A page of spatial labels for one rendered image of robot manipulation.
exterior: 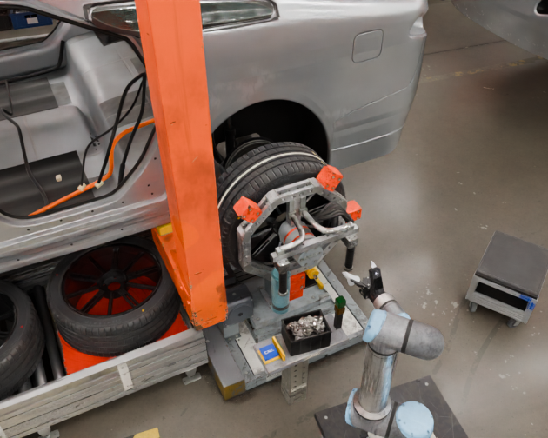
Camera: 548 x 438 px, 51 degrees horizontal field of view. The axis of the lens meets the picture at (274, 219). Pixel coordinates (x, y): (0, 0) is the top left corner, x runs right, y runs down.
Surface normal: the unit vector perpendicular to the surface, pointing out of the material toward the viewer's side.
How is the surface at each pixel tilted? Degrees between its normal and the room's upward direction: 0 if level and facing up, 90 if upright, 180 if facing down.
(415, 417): 7
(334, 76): 90
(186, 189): 90
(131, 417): 0
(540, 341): 0
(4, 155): 55
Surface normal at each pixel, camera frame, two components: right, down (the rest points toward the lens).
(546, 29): -0.70, 0.50
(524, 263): 0.00, -0.73
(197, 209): 0.44, 0.61
